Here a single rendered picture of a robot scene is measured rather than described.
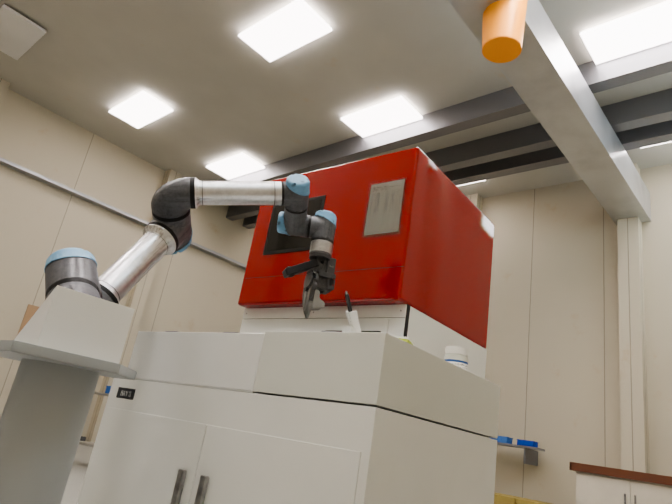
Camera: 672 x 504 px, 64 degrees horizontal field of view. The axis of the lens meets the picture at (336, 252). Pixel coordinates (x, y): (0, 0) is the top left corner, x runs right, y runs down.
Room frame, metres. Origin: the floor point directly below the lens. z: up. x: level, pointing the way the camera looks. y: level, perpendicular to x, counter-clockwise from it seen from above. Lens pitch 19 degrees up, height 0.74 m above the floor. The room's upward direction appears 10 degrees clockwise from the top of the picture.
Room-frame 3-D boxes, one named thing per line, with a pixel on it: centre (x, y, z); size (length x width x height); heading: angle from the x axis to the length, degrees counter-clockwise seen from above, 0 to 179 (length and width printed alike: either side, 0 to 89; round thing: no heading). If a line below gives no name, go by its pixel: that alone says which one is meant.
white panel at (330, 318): (2.05, 0.03, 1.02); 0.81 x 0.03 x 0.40; 50
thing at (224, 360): (1.52, 0.32, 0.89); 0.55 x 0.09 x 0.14; 50
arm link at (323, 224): (1.67, 0.06, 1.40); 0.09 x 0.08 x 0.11; 90
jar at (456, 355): (1.60, -0.41, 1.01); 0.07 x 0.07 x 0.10
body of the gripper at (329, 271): (1.67, 0.04, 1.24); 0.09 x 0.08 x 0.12; 109
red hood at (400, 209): (2.29, -0.17, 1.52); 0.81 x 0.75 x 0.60; 50
